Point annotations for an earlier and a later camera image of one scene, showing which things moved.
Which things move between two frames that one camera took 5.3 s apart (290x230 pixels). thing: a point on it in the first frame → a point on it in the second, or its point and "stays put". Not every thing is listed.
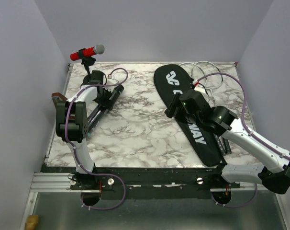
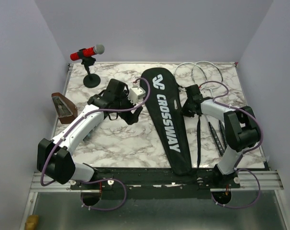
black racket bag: [171, 80] → [161, 92]
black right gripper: [174, 102] → [185, 112]
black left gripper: [107, 103] → [130, 118]
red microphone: [98, 49] stays put
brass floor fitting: [32, 221] stays put
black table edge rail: [117, 178] stays put
